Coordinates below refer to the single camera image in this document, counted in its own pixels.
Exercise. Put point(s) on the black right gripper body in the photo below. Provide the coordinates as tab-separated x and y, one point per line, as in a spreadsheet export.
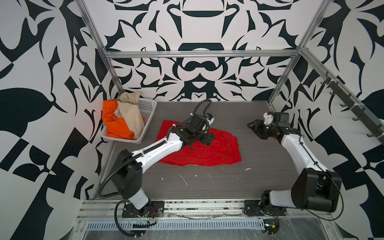
265	131

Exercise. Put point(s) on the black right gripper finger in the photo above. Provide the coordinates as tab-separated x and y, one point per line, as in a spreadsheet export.
254	123
253	128

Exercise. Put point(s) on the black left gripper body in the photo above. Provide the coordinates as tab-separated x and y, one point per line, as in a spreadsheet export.
205	138

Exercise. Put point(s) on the red shorts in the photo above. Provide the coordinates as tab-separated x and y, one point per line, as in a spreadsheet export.
224	150

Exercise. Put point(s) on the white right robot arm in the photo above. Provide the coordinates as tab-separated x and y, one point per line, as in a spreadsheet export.
316	188

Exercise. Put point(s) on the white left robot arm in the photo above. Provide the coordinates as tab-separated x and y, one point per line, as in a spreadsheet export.
128	179

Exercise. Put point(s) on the beige shorts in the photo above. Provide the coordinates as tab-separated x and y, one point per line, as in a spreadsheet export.
128	109

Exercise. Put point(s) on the orange shorts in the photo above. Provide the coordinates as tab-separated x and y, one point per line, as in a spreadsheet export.
116	128

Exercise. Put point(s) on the white plastic laundry basket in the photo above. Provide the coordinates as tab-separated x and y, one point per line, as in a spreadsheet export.
147	108

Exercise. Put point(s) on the black hook rack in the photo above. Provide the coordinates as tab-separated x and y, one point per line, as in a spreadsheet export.
351	102

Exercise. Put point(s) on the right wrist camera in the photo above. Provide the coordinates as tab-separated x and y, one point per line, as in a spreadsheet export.
268	118

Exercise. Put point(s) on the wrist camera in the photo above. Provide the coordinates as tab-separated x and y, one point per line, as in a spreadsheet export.
268	118
209	118

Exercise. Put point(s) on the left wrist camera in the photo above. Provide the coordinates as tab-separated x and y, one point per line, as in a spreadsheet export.
209	118

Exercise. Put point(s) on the aluminium mounting rail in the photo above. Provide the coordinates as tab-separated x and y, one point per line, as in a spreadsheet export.
172	208

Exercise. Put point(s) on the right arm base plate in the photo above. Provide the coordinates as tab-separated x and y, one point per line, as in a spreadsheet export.
255	208

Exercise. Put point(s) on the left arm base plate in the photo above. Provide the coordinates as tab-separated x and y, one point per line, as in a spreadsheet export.
151	210

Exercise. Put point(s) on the aluminium frame right side bar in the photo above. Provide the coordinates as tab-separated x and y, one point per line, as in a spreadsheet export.
318	66

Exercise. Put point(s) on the aluminium frame horizontal bar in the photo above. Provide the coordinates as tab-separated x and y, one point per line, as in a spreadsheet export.
200	54

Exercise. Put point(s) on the aluminium frame right post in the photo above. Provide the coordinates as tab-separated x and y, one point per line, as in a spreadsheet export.
314	24

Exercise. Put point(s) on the aluminium frame post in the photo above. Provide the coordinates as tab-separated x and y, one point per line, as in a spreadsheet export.
86	16
314	24

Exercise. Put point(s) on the aluminium frame left post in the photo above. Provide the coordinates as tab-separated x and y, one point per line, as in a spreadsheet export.
86	16

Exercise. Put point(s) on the white slotted cable duct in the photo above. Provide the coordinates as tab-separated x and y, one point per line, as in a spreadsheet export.
167	225

